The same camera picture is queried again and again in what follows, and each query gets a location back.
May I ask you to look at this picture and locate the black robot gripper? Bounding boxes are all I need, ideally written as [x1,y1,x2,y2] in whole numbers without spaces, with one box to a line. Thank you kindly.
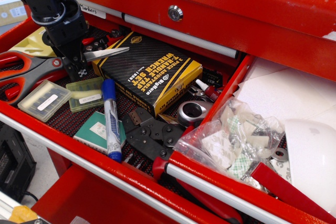
[21,0,88,82]

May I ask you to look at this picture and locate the red grey handled scissors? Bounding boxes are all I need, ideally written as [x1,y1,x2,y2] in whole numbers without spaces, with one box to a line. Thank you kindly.
[0,47,131,106]

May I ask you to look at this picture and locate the left open red drawer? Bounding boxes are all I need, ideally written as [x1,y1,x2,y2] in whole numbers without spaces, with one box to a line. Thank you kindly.
[0,1,253,224]

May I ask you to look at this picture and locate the open red drawer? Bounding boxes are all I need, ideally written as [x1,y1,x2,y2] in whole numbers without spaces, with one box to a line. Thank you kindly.
[165,55,336,224]
[0,1,253,224]

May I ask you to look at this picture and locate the silver drawer lock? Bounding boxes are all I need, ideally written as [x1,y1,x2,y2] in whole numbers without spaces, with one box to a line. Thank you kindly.
[167,5,183,22]

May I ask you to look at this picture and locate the right open red drawer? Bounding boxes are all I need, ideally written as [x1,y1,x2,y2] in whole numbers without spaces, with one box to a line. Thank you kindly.
[165,55,336,224]

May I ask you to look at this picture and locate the yellow flat plastic case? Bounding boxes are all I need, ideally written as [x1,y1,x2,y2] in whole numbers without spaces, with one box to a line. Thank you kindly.
[9,27,56,58]

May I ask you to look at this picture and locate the green clear bit case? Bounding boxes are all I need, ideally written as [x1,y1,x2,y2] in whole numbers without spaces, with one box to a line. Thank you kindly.
[66,77,104,113]

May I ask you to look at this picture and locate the clear drill bit case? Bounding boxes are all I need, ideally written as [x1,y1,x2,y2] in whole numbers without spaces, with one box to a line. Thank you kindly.
[18,80,71,122]

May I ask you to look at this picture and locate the blue white marker pen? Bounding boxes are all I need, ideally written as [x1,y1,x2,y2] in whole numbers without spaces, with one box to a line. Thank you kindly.
[101,79,122,163]

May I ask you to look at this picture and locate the white markers label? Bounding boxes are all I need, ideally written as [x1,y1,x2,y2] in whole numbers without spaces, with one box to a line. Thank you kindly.
[79,3,106,19]

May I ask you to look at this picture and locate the cardboard box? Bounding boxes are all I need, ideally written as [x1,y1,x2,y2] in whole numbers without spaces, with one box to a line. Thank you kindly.
[0,0,27,26]

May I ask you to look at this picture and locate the green white small box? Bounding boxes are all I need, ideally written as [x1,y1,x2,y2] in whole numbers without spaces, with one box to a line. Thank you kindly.
[72,111,127,155]

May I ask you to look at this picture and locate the black yellow tap wrench box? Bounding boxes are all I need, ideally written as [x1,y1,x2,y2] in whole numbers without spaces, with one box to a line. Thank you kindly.
[92,31,203,116]

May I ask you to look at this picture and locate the black electronic device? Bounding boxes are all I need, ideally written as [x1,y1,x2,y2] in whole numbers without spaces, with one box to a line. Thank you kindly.
[1,122,36,202]

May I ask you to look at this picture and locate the silver grey tape measure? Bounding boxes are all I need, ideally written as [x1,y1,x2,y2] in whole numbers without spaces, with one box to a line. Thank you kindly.
[177,101,213,127]

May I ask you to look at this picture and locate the red tool chest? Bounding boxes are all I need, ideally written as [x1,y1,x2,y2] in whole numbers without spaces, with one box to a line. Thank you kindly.
[13,0,336,224]

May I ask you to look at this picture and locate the red threadlocker bottle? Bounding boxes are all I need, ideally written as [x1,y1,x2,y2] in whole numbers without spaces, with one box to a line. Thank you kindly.
[196,79,221,102]

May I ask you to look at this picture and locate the yellow sponge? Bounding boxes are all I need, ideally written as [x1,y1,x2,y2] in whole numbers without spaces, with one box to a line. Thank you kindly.
[9,206,38,223]

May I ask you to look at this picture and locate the clear bag of adhesive mounts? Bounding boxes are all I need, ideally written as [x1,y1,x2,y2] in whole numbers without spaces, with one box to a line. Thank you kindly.
[173,97,285,191]

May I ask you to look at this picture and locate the steel washer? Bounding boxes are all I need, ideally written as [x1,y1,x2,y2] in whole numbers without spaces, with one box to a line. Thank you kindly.
[272,147,289,162]

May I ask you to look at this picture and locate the white apple mouse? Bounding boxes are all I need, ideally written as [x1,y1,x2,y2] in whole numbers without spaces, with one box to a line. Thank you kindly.
[285,119,335,216]

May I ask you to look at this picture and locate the red handled crimping pliers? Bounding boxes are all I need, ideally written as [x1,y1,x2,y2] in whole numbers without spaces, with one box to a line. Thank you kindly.
[1,29,127,102]

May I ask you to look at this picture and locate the black crimping tool red handles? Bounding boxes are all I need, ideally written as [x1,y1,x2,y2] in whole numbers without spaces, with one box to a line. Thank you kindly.
[122,108,243,223]

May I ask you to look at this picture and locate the black cable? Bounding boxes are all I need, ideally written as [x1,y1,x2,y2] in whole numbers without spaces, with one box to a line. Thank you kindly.
[23,191,39,204]

